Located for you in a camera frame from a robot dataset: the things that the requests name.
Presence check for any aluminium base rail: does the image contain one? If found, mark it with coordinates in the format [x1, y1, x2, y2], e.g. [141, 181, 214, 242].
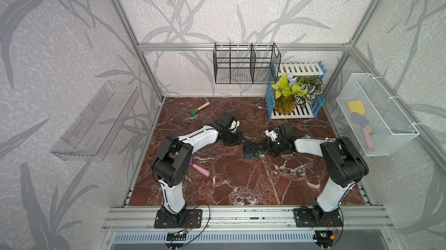
[101, 205, 395, 232]

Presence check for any clear plastic wall shelf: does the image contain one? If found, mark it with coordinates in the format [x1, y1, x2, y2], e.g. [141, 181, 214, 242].
[51, 81, 140, 162]

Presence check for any white wire mesh basket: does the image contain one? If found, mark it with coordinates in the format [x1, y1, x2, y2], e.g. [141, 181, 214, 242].
[336, 73, 419, 157]

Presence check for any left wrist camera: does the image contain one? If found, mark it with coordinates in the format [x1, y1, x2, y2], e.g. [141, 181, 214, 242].
[229, 119, 240, 132]

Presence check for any blue white slatted wooden shelf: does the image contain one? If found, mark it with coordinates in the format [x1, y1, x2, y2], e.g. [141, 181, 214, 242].
[266, 62, 326, 119]

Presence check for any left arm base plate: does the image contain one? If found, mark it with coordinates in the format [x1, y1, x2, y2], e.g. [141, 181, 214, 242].
[154, 207, 203, 229]

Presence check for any purple pink toy shovel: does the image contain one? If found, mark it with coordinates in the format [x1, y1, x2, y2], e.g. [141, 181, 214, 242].
[350, 112, 375, 150]

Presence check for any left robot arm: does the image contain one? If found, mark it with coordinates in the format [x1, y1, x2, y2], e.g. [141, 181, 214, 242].
[151, 112, 243, 225]

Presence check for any teal alarm clock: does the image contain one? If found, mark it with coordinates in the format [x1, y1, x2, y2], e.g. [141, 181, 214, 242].
[243, 141, 260, 159]

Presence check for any glass vase with plants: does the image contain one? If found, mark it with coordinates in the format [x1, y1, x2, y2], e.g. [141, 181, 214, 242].
[271, 74, 324, 115]

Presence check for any green wooden-handled garden tool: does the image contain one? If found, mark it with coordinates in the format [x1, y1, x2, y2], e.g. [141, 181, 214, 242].
[189, 101, 210, 117]

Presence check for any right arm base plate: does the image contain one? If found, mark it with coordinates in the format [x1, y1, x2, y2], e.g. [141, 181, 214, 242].
[293, 206, 343, 227]

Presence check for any black wire wall basket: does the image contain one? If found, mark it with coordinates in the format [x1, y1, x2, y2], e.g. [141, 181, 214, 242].
[213, 43, 282, 85]

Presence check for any yellow toy spade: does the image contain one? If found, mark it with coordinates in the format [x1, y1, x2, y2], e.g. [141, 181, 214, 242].
[347, 100, 365, 115]

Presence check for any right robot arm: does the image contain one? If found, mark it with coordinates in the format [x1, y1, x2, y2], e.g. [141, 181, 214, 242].
[254, 123, 369, 226]

